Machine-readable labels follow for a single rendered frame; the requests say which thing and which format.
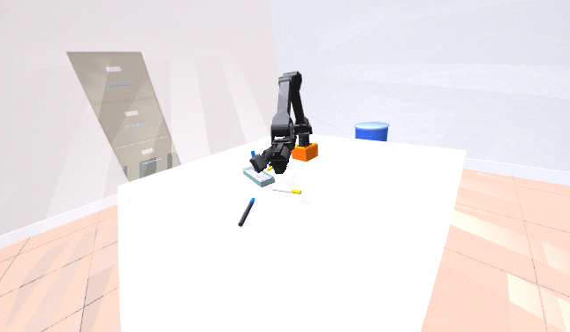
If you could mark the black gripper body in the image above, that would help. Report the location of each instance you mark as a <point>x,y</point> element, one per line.
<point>260,162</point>

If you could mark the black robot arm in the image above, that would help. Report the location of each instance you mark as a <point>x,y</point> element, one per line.
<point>282,124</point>

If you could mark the white keyboard with letter keys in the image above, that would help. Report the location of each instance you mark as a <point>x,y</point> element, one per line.
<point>264,178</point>

